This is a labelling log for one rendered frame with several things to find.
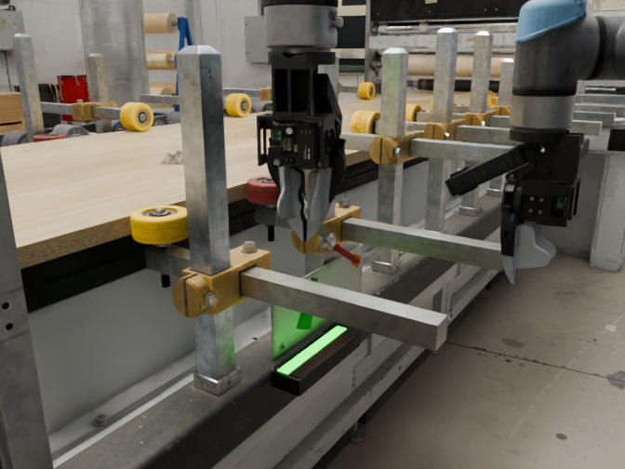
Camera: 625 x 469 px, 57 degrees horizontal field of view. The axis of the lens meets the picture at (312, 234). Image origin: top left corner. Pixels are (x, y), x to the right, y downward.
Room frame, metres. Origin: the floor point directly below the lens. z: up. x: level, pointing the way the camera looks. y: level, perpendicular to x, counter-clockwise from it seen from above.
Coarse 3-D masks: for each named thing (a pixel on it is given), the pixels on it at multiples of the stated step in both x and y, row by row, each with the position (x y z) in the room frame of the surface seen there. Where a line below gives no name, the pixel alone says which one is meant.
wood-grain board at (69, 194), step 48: (432, 96) 3.06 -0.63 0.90; (48, 144) 1.41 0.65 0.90; (96, 144) 1.41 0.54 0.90; (144, 144) 1.41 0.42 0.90; (240, 144) 1.41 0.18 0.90; (48, 192) 0.91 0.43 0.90; (96, 192) 0.91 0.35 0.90; (144, 192) 0.91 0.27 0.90; (240, 192) 0.97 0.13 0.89; (48, 240) 0.67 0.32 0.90; (96, 240) 0.72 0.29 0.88
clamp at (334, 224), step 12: (336, 204) 0.95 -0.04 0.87; (336, 216) 0.87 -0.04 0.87; (348, 216) 0.89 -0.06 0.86; (360, 216) 0.93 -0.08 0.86; (336, 228) 0.86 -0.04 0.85; (300, 240) 0.83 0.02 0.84; (312, 240) 0.82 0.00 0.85; (300, 252) 0.84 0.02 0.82; (312, 252) 0.82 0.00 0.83; (324, 252) 0.83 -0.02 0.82
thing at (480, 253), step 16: (256, 208) 0.97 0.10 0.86; (272, 208) 0.95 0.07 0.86; (272, 224) 0.95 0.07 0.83; (288, 224) 0.93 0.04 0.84; (352, 224) 0.86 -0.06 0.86; (368, 224) 0.86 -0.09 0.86; (384, 224) 0.86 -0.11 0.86; (352, 240) 0.86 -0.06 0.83; (368, 240) 0.85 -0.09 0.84; (384, 240) 0.83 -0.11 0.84; (400, 240) 0.82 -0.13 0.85; (416, 240) 0.80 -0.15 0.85; (432, 240) 0.79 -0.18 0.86; (448, 240) 0.78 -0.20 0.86; (464, 240) 0.78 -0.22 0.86; (480, 240) 0.78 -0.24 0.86; (432, 256) 0.79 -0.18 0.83; (448, 256) 0.78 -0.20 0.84; (464, 256) 0.76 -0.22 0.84; (480, 256) 0.75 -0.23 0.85; (496, 256) 0.74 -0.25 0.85
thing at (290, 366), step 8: (336, 328) 0.81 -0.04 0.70; (344, 328) 0.81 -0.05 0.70; (328, 336) 0.79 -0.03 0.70; (336, 336) 0.79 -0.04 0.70; (312, 344) 0.76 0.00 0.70; (320, 344) 0.76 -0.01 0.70; (304, 352) 0.74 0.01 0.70; (312, 352) 0.74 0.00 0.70; (296, 360) 0.72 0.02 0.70; (304, 360) 0.72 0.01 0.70; (280, 368) 0.69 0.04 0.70; (288, 368) 0.69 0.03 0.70
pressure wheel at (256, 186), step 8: (264, 176) 1.00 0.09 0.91; (248, 184) 0.95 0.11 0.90; (256, 184) 0.94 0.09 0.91; (264, 184) 0.94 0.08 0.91; (272, 184) 0.94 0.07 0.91; (248, 192) 0.95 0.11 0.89; (256, 192) 0.94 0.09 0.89; (264, 192) 0.93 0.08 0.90; (272, 192) 0.93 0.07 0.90; (248, 200) 0.96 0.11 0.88; (256, 200) 0.94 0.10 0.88; (264, 200) 0.93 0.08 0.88; (272, 200) 0.93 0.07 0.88; (272, 232) 0.97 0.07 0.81; (272, 240) 0.97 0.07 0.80
